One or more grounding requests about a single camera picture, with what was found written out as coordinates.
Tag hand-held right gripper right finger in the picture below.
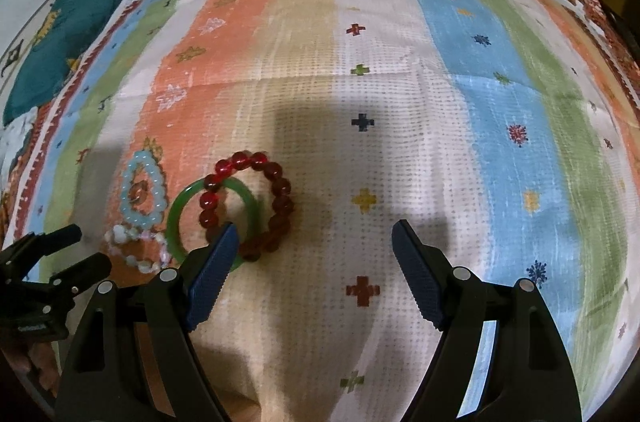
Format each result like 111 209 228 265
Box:
392 219 584 422

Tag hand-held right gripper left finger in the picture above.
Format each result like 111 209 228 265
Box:
55 222 240 422

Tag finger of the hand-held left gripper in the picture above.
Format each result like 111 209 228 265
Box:
12 252 113 304
0 223 83 277

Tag green jade bangle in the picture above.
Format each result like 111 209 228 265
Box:
166 179 261 274

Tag red bead bracelet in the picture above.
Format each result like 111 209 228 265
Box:
198 151 296 262

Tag striped patterned blanket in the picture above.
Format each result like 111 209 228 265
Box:
27 0 640 422

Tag teal pillow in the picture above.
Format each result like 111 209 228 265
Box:
2 0 147 127

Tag white pink bead bracelet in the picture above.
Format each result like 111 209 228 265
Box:
106 223 174 274

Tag light blue bead bracelet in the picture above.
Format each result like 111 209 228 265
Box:
119 151 168 228

